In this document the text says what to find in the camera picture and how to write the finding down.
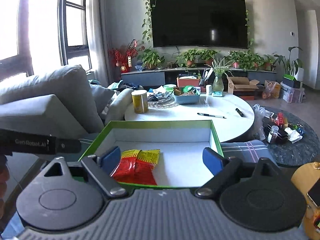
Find red yellow snack packet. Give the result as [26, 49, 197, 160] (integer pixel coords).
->
[111, 149, 161, 186]

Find green cardboard box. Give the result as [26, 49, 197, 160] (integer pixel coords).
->
[83, 120, 223, 187]

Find blue plaid tablecloth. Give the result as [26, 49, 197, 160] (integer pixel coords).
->
[221, 140, 277, 164]

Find white round coffee table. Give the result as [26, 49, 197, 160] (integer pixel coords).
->
[124, 93, 255, 142]

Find black white pen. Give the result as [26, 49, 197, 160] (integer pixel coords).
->
[197, 113, 226, 119]

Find black marker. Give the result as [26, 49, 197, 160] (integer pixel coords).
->
[235, 108, 244, 117]

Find small jar with white lid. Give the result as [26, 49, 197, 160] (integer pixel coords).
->
[267, 126, 279, 144]

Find grey sofa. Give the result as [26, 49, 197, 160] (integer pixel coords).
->
[1, 65, 133, 139]

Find yellow tin can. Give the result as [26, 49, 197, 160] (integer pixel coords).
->
[131, 90, 149, 114]

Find blue plastic basket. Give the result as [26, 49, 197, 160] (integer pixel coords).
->
[174, 89, 200, 105]

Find open cardboard box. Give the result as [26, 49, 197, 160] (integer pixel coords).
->
[227, 76, 259, 94]

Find orange box on table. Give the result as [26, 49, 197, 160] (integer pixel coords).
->
[177, 75, 200, 87]

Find yellow wooden stool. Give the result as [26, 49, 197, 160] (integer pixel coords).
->
[291, 162, 319, 239]

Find dark round side table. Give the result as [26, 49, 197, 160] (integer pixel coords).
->
[253, 104, 319, 167]

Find glass vase with plant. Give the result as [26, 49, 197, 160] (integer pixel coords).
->
[209, 57, 232, 92]

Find long tv cabinet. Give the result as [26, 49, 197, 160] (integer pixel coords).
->
[121, 67, 277, 89]

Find clear storage bin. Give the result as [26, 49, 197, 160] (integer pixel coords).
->
[279, 82, 305, 103]

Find red flower decoration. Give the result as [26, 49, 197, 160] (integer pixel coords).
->
[108, 39, 145, 74]

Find large leafy floor plant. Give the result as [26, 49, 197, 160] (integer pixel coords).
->
[272, 46, 303, 81]

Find large black wall television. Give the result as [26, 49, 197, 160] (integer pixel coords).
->
[149, 0, 249, 49]

